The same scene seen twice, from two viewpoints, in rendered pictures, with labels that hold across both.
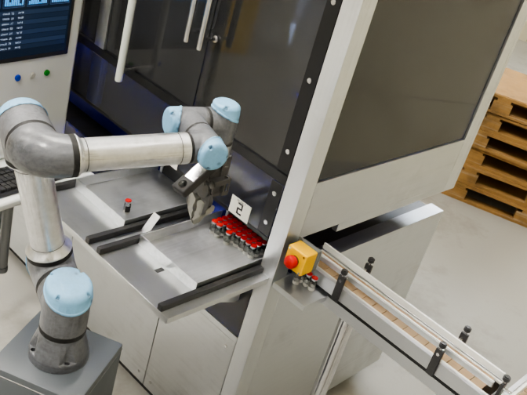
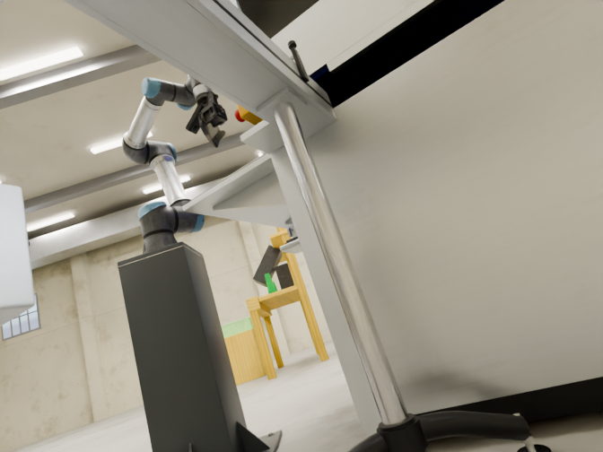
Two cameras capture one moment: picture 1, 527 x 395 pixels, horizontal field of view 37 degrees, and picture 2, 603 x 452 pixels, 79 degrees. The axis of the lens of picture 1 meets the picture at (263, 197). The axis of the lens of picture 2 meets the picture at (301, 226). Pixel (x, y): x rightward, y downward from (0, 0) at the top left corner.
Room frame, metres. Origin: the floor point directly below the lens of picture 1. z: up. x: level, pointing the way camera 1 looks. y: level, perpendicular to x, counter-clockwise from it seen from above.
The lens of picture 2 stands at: (1.78, -1.08, 0.33)
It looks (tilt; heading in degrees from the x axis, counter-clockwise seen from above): 16 degrees up; 79
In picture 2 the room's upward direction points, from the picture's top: 19 degrees counter-clockwise
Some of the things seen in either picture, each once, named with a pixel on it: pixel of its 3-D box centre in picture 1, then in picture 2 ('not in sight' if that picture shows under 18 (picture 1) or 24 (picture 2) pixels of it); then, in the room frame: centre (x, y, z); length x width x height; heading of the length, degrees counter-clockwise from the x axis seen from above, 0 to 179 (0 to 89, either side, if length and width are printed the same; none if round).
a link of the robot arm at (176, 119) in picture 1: (189, 125); (185, 95); (1.74, 0.23, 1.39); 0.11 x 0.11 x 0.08; 35
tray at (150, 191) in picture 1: (142, 193); not in sight; (2.19, 0.39, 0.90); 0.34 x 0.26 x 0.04; 143
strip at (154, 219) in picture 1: (137, 227); not in sight; (1.97, 0.34, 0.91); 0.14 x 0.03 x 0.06; 144
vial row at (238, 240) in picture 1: (234, 237); not in sight; (2.08, 0.05, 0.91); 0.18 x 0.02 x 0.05; 54
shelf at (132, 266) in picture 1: (155, 232); (289, 195); (2.03, 0.29, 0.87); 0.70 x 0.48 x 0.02; 53
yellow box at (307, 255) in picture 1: (302, 257); (253, 106); (1.93, -0.16, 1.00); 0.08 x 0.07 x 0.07; 143
